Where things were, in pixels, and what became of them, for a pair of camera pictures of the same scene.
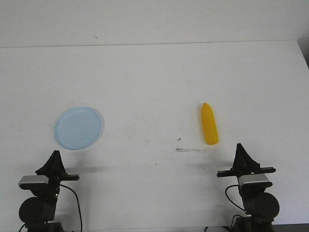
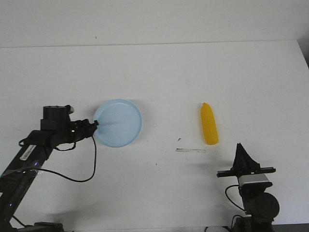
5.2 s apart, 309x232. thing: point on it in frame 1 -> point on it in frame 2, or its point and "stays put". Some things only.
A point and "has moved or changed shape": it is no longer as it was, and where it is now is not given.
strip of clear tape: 188,150 stays put
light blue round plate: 78,128 has moved or changed shape
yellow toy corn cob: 209,126 stays put
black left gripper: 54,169 -> 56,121
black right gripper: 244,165 stays put
